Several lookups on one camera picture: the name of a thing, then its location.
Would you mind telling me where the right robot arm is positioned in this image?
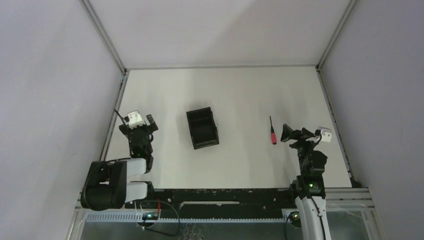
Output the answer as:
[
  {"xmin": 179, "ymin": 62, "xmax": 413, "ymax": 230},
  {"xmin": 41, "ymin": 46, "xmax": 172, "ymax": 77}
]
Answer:
[{"xmin": 280, "ymin": 123, "xmax": 333, "ymax": 240}]

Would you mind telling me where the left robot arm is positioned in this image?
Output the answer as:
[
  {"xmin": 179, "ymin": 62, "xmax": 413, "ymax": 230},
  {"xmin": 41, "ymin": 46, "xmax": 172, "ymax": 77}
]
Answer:
[{"xmin": 80, "ymin": 111, "xmax": 159, "ymax": 211}]

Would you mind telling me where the black plastic bin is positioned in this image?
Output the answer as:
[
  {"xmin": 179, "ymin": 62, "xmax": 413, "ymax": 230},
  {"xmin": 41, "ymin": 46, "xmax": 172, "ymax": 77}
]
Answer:
[{"xmin": 186, "ymin": 107, "xmax": 220, "ymax": 150}]

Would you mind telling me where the small electronics board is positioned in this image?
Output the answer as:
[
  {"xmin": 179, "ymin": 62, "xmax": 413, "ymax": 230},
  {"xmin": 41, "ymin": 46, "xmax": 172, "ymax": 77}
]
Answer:
[{"xmin": 142, "ymin": 212, "xmax": 160, "ymax": 221}]

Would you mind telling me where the red handled screwdriver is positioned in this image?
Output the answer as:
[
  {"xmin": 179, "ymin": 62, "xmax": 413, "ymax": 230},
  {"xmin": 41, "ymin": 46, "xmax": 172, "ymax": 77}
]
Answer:
[{"xmin": 269, "ymin": 116, "xmax": 277, "ymax": 145}]

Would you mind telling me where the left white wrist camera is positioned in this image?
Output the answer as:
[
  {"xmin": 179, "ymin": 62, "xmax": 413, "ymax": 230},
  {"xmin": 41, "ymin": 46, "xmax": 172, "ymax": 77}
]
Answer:
[{"xmin": 127, "ymin": 110, "xmax": 146, "ymax": 130}]

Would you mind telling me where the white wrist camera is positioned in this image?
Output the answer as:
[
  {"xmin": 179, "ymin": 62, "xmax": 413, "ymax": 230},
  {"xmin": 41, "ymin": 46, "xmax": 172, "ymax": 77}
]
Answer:
[
  {"xmin": 315, "ymin": 126, "xmax": 333, "ymax": 143},
  {"xmin": 127, "ymin": 110, "xmax": 146, "ymax": 130}
]

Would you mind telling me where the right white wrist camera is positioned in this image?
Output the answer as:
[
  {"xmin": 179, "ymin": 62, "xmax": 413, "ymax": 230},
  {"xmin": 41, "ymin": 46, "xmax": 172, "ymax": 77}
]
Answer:
[{"xmin": 315, "ymin": 126, "xmax": 333, "ymax": 143}]

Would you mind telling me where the black mounting rail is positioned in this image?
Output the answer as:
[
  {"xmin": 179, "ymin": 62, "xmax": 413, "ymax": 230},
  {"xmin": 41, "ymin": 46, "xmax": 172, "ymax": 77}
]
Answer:
[{"xmin": 147, "ymin": 188, "xmax": 296, "ymax": 220}]

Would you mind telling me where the black looped cable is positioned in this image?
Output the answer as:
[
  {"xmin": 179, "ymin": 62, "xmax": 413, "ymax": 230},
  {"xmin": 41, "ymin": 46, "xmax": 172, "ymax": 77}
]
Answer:
[{"xmin": 135, "ymin": 199, "xmax": 181, "ymax": 238}]

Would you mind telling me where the grey cable duct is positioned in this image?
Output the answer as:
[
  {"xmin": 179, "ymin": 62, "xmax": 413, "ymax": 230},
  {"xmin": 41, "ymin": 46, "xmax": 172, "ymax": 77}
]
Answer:
[{"xmin": 85, "ymin": 212, "xmax": 288, "ymax": 223}]

